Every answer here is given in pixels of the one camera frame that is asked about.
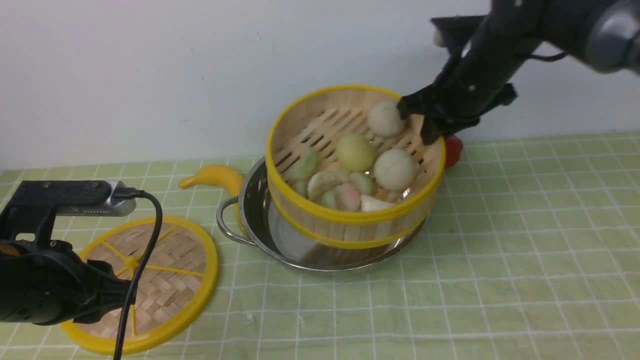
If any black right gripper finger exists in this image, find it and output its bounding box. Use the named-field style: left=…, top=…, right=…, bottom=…
left=420, top=115, right=480, bottom=146
left=397, top=86, right=441, bottom=120

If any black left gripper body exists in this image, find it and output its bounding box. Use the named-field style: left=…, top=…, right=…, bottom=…
left=60, top=241, right=131, bottom=323

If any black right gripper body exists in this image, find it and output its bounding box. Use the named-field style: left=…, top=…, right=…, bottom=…
left=435, top=0, right=547, bottom=118

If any woven bamboo steamer lid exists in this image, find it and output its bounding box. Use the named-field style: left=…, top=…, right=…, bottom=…
left=79, top=217, right=219, bottom=355

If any bamboo steamer basket yellow rim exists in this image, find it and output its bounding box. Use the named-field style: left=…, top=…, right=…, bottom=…
left=265, top=84, right=446, bottom=249

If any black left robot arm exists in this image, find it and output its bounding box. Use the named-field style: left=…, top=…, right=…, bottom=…
left=0, top=240, right=131, bottom=326

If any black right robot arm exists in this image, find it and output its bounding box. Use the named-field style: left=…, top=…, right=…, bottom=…
left=397, top=0, right=640, bottom=145

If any stainless steel pot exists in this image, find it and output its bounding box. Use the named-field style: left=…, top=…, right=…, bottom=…
left=215, top=160, right=425, bottom=272

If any red bell pepper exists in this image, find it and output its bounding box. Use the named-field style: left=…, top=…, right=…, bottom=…
left=445, top=136, right=464, bottom=169

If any white bun upper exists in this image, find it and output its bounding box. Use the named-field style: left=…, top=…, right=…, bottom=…
left=366, top=100, right=406, bottom=138

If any white bun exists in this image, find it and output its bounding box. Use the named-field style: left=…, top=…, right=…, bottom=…
left=374, top=148, right=418, bottom=192
left=366, top=100, right=406, bottom=138

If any white bun lower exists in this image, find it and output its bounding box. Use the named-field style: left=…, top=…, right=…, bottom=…
left=374, top=148, right=418, bottom=192

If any yellow-green bun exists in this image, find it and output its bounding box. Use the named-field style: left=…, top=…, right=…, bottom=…
left=334, top=134, right=378, bottom=173

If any white dumpling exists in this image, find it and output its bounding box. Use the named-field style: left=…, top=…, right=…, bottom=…
left=359, top=194, right=396, bottom=213

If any pink dumpling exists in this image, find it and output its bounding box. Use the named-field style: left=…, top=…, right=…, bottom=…
left=332, top=183, right=361, bottom=212

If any pale dumpling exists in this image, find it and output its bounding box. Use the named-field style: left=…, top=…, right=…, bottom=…
left=306, top=170, right=349, bottom=202

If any green dumpling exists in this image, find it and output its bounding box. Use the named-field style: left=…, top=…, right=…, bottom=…
left=285, top=147, right=319, bottom=182

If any yellow banana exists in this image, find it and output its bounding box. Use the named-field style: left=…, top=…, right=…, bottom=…
left=178, top=164, right=244, bottom=197

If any green checkered tablecloth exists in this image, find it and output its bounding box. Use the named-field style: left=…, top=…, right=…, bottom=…
left=0, top=133, right=640, bottom=360

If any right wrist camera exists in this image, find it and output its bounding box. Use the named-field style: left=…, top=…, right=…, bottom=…
left=430, top=14, right=485, bottom=55

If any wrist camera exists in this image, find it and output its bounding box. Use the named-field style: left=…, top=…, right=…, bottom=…
left=430, top=14, right=485, bottom=55
left=0, top=180, right=142, bottom=247

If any black camera cable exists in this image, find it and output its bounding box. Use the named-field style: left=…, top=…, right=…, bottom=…
left=113, top=188, right=164, bottom=360

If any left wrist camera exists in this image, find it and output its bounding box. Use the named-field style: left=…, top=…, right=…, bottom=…
left=0, top=180, right=142, bottom=247

